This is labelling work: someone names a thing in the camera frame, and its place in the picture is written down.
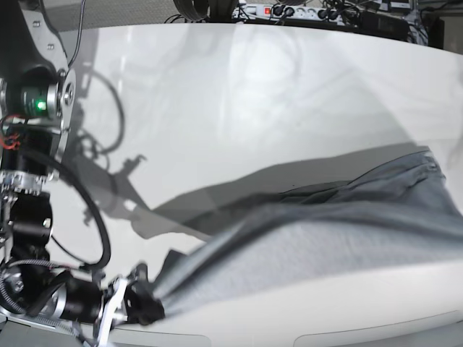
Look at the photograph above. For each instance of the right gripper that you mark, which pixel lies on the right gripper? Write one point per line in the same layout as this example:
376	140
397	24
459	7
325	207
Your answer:
83	301

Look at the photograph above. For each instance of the grey t-shirt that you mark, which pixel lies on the grey t-shirt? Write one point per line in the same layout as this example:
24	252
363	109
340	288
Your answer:
398	213

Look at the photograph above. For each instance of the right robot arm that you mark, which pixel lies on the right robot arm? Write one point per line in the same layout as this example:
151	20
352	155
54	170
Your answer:
37	97

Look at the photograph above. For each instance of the white power strip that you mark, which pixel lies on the white power strip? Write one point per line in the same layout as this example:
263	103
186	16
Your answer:
274	12

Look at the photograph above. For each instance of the black power adapter box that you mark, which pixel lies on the black power adapter box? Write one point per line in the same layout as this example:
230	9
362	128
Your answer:
384	26

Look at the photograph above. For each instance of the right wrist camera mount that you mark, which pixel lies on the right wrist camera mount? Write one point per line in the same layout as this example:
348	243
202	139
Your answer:
108	317

